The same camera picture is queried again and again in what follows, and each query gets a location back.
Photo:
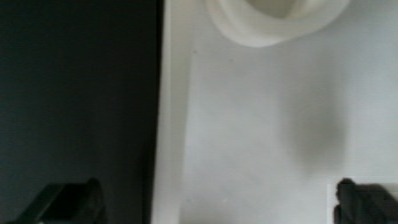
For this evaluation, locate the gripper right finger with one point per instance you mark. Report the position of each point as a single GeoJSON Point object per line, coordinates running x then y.
{"type": "Point", "coordinates": [367, 203]}

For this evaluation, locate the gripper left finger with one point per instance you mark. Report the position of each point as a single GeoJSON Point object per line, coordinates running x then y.
{"type": "Point", "coordinates": [68, 204]}

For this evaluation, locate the white square tabletop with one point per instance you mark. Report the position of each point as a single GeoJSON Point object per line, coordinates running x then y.
{"type": "Point", "coordinates": [278, 114]}

